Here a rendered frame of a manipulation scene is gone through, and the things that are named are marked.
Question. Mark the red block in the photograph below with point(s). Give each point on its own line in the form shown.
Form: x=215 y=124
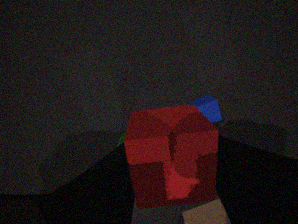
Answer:
x=172 y=156

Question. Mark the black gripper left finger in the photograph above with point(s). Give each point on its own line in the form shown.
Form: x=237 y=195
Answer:
x=103 y=194

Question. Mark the green block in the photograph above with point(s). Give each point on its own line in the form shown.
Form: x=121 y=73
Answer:
x=122 y=139

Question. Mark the blue block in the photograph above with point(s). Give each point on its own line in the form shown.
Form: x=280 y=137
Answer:
x=209 y=107

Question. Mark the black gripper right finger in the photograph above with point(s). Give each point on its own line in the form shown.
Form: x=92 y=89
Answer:
x=255 y=186

